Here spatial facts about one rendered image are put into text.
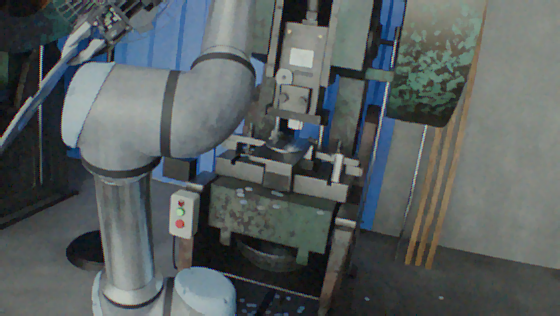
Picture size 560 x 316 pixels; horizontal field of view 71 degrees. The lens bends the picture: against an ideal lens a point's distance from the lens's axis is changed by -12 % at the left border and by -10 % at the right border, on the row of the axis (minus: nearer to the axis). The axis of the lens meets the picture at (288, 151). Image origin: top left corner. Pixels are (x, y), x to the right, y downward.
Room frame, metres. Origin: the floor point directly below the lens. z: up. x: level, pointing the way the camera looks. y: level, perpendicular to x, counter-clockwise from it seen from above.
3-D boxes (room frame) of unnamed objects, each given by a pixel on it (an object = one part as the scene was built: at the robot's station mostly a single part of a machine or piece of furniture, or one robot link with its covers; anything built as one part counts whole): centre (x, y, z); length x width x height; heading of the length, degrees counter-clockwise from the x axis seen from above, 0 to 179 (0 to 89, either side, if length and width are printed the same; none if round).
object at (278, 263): (1.48, -0.01, 0.36); 0.34 x 0.34 x 0.10
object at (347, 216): (1.56, -0.30, 0.45); 0.92 x 0.12 x 0.90; 168
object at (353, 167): (1.45, -0.18, 0.76); 0.17 x 0.06 x 0.10; 78
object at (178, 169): (1.32, 0.34, 0.62); 0.10 x 0.06 x 0.20; 78
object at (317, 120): (1.48, -0.01, 0.86); 0.20 x 0.16 x 0.05; 78
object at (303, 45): (1.44, -0.01, 1.04); 0.17 x 0.15 x 0.30; 168
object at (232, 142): (1.51, 0.15, 0.76); 0.17 x 0.06 x 0.10; 78
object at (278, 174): (1.31, 0.02, 0.72); 0.25 x 0.14 x 0.14; 168
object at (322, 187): (1.48, -0.01, 0.68); 0.45 x 0.30 x 0.06; 78
